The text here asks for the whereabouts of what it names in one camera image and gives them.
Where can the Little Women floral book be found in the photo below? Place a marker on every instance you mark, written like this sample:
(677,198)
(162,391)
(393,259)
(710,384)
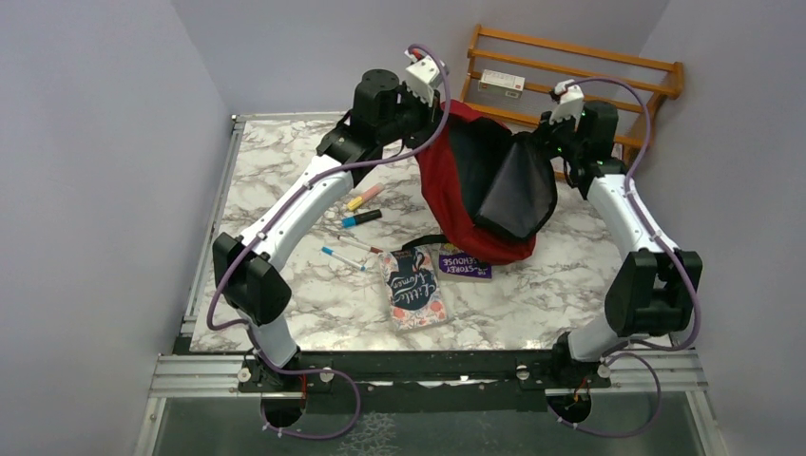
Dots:
(414,295)

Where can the wooden shelf rack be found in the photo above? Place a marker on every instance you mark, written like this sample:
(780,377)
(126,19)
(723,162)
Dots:
(637,86)

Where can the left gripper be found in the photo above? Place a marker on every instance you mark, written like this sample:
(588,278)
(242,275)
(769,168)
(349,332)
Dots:
(431,116)

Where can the blue capped white pen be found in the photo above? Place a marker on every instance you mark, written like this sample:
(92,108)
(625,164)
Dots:
(354,264)

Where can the red student backpack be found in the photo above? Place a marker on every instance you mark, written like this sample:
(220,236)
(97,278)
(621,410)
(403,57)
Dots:
(489,189)

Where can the white box on shelf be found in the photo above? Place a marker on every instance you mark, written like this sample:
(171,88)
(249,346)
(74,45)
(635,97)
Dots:
(501,84)

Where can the purple Treehouse book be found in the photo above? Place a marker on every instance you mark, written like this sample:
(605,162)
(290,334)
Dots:
(455,264)

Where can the red capped white pen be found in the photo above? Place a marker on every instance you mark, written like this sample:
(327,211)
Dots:
(359,244)

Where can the blue black highlighter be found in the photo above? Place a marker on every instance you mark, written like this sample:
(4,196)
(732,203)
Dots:
(361,218)

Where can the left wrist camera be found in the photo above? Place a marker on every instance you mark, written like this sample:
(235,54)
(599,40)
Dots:
(422,76)

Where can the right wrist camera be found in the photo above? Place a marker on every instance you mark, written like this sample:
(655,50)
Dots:
(569,102)

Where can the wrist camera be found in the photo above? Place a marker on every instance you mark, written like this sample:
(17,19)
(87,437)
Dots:
(422,76)
(569,102)

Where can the yellow pink highlighter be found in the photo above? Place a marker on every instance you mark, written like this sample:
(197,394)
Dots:
(365,197)

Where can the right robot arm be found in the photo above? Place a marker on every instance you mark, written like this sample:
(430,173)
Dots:
(655,291)

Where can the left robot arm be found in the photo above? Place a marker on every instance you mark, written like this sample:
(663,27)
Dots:
(247,267)

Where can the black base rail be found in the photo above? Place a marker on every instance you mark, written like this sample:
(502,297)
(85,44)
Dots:
(340,382)

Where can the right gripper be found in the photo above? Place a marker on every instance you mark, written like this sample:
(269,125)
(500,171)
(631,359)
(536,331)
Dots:
(543,133)

